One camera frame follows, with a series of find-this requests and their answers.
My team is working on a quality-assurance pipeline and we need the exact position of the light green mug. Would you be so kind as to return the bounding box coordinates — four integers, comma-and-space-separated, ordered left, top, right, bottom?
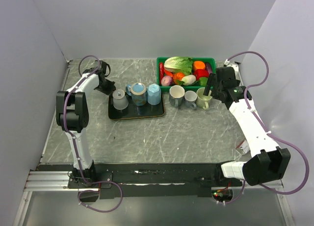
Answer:
196, 87, 212, 110

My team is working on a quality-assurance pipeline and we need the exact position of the small grey-blue mug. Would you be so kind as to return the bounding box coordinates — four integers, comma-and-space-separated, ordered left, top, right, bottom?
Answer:
184, 91, 197, 110

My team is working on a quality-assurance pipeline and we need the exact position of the large grey faceted mug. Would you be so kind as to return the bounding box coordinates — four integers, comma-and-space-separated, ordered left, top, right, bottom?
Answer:
169, 85, 185, 108

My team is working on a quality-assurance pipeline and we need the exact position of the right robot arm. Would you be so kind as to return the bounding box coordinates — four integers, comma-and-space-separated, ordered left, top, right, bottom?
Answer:
204, 67, 291, 186

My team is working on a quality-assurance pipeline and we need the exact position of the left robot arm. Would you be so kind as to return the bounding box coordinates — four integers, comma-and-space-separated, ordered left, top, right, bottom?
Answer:
56, 60, 116, 188

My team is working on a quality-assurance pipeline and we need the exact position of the frosted grey mug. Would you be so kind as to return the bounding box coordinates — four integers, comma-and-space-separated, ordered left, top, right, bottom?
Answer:
112, 89, 129, 110

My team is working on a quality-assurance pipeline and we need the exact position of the blue patterned mug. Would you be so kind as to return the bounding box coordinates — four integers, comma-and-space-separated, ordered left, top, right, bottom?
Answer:
125, 82, 147, 106

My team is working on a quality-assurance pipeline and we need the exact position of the light blue faceted mug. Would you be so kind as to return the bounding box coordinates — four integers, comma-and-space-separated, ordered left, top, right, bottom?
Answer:
147, 83, 161, 105

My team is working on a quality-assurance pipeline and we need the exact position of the green toy bell pepper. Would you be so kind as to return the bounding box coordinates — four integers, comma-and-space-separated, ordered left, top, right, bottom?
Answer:
198, 77, 208, 86

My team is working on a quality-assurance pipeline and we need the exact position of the purple toy eggplant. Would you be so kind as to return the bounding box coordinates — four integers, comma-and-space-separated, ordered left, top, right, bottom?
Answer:
205, 62, 213, 74

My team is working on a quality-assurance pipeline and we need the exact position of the red toy bell pepper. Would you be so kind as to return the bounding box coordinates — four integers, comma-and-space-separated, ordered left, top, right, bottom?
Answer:
193, 69, 209, 80

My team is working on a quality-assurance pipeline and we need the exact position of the orange toy pepper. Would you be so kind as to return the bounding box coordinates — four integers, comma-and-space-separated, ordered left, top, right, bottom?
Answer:
192, 61, 206, 71

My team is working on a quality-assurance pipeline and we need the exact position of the green plastic crate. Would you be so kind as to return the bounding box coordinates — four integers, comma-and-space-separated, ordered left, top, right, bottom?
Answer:
157, 56, 216, 93

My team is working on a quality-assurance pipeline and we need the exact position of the white toy radish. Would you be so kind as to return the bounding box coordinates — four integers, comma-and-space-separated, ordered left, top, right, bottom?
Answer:
181, 75, 196, 86

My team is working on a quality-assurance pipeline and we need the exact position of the toy cabbage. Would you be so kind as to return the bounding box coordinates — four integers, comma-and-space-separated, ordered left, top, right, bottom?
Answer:
164, 56, 193, 75

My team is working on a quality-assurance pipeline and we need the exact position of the small orange toy vegetable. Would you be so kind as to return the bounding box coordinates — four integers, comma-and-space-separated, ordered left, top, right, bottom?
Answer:
173, 72, 185, 84

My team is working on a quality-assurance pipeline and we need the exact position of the black serving tray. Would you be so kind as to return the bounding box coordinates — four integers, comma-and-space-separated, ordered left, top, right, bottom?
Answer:
108, 95, 165, 120

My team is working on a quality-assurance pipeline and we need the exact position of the purple toy onion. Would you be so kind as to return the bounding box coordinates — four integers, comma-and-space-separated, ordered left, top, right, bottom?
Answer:
160, 75, 173, 86

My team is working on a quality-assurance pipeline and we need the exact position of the red toy chili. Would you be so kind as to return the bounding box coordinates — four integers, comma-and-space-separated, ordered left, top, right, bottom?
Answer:
159, 62, 164, 78

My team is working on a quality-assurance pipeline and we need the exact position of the small packaged card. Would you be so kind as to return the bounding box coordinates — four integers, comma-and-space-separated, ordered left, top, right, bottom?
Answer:
235, 139, 250, 155

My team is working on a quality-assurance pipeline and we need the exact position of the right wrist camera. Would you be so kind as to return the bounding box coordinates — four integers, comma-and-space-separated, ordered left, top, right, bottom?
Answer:
224, 59, 239, 76

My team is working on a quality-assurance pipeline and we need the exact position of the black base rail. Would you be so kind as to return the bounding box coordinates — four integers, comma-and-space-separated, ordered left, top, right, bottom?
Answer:
36, 163, 242, 200

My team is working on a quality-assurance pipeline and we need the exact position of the aluminium frame rail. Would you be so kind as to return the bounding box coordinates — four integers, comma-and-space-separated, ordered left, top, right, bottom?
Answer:
13, 59, 295, 226

